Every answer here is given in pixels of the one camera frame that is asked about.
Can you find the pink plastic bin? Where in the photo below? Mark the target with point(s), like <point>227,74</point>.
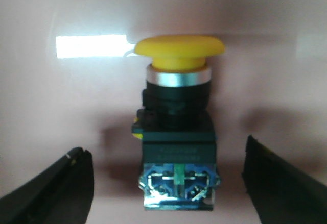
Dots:
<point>270,83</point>

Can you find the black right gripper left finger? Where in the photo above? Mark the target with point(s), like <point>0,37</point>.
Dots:
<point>62,193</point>

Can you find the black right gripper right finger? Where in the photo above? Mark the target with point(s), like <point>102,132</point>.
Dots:
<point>280,192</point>

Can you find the yellow mushroom push button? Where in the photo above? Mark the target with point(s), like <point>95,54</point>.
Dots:
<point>179,143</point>

